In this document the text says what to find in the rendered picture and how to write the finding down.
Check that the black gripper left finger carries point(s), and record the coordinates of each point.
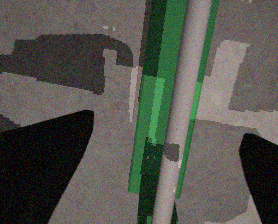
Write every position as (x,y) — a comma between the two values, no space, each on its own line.
(37,163)

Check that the grey cylindrical rod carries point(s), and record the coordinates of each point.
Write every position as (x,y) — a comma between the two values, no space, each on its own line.
(187,69)

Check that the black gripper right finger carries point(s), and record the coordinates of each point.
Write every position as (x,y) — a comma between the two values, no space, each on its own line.
(259,160)

